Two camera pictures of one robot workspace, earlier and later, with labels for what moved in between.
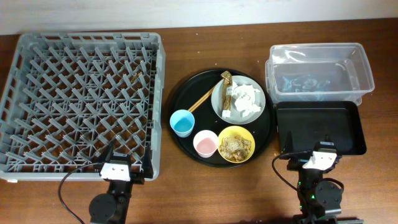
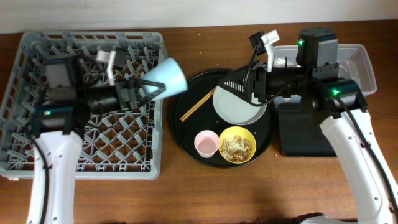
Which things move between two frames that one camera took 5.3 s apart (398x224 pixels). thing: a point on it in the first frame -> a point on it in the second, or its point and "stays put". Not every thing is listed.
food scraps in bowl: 235,147 stays put
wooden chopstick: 207,96 stays put
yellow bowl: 236,144 stays put
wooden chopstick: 201,99 -> 207,98
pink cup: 206,142 stays put
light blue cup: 182,122 -> 169,72
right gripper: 296,164 -> 257,80
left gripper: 139,177 -> 134,84
